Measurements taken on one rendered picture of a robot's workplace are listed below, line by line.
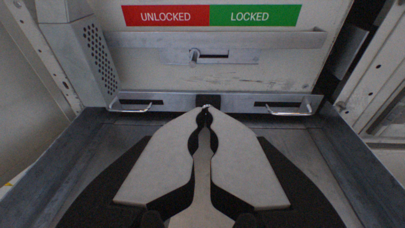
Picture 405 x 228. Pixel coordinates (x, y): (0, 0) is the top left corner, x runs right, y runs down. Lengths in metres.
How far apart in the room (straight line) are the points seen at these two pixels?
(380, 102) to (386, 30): 0.16
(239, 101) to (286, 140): 0.14
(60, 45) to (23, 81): 0.18
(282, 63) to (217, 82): 0.14
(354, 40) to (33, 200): 0.61
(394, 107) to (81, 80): 0.61
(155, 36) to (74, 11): 0.12
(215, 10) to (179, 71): 0.14
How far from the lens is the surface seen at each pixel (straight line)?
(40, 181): 0.41
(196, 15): 0.36
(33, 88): 0.51
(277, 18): 0.38
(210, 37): 0.33
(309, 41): 0.37
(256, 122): 0.47
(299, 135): 0.47
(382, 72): 0.48
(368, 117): 0.55
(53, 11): 0.33
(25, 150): 0.54
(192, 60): 0.33
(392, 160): 0.70
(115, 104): 0.50
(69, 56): 0.34
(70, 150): 0.44
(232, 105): 0.44
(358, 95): 0.49
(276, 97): 0.45
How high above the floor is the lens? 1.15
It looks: 40 degrees down
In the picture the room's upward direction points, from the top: 1 degrees counter-clockwise
